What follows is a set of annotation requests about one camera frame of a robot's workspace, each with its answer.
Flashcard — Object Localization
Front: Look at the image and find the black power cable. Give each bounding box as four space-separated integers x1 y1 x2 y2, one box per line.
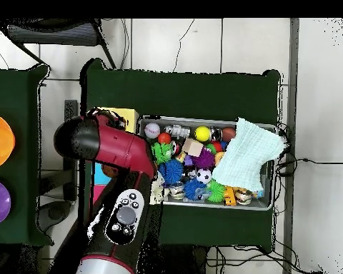
277 157 343 166

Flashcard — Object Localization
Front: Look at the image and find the mint green knitted cloth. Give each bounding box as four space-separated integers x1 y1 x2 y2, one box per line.
211 117 287 193

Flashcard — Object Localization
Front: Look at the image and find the green spiky rubber ball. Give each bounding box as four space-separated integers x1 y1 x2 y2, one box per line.
151 141 174 165

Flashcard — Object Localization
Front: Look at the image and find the black standing panel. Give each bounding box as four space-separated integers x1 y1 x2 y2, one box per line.
63 99 79 201

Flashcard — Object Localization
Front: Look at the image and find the black metal chair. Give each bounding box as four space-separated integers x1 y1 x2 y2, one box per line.
0 18 116 69

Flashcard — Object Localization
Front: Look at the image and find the plain wooden cube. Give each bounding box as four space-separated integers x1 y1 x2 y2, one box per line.
182 138 204 157

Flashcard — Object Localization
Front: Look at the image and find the wooden box with three holes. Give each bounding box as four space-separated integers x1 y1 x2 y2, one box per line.
91 106 140 206

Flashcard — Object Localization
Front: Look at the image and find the small brown football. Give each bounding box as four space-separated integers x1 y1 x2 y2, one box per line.
221 127 237 143

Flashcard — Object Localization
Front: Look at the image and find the orange plastic bowl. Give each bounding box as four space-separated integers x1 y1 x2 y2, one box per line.
0 112 16 170

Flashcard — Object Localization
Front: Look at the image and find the grey round stand base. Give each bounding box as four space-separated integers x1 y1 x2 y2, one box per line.
36 201 72 233

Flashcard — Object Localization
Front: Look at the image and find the small white baseball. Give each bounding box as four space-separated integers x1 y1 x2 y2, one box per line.
144 122 161 140

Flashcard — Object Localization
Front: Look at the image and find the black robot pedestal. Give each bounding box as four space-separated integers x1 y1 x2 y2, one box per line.
136 244 208 274

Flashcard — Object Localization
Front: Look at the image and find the blue spiky rubber ball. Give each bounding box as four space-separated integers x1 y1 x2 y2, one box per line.
159 158 184 186

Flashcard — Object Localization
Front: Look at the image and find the purple spiky rubber ball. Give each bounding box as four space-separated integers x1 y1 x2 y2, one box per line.
192 148 216 170

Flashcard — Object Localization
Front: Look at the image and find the dark green side table cloth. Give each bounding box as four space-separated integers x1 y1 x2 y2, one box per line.
0 64 54 247

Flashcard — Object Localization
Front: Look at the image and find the plain yellow ball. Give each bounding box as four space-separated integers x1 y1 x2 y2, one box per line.
194 126 212 143

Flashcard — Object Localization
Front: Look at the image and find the silver mesh bin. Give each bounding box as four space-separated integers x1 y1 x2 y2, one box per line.
138 115 278 211

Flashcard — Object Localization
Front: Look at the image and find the plain orange ball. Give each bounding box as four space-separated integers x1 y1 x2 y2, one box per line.
157 132 172 145

